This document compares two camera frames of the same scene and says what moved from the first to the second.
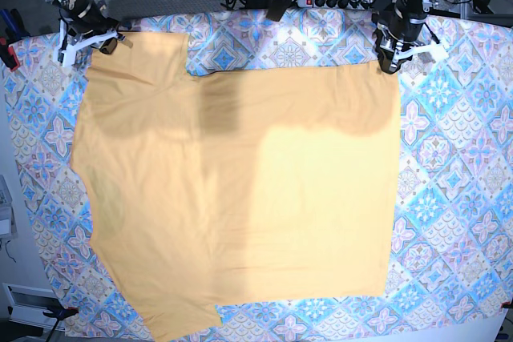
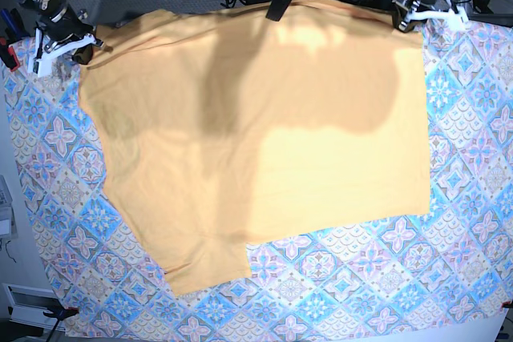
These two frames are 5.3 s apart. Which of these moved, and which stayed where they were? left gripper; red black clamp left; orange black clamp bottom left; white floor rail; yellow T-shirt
Moved: left gripper; yellow T-shirt
Stayed: red black clamp left; white floor rail; orange black clamp bottom left
